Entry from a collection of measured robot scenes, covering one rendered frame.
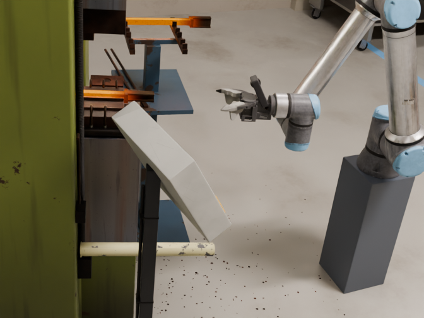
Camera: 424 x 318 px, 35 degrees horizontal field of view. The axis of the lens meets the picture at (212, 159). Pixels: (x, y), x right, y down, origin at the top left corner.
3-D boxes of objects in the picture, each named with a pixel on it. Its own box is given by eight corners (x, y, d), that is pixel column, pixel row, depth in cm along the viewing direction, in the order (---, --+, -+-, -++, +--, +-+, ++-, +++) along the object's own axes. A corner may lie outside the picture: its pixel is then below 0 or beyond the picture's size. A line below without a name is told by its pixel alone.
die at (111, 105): (123, 106, 245) (123, 85, 241) (122, 134, 229) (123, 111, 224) (2, 102, 239) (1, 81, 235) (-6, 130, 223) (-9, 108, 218)
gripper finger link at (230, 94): (214, 102, 248) (236, 110, 245) (216, 87, 245) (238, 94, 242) (218, 99, 251) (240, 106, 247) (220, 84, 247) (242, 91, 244)
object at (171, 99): (176, 72, 315) (176, 69, 314) (193, 113, 282) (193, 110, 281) (111, 73, 308) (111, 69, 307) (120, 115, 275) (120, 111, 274)
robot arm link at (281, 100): (289, 100, 237) (284, 88, 246) (276, 100, 237) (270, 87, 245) (286, 122, 242) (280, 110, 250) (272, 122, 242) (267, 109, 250)
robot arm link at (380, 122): (394, 137, 290) (404, 100, 281) (410, 158, 276) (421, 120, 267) (360, 137, 287) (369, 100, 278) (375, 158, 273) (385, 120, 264)
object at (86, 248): (212, 250, 231) (213, 238, 229) (214, 260, 227) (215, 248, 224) (81, 250, 225) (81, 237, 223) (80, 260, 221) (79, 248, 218)
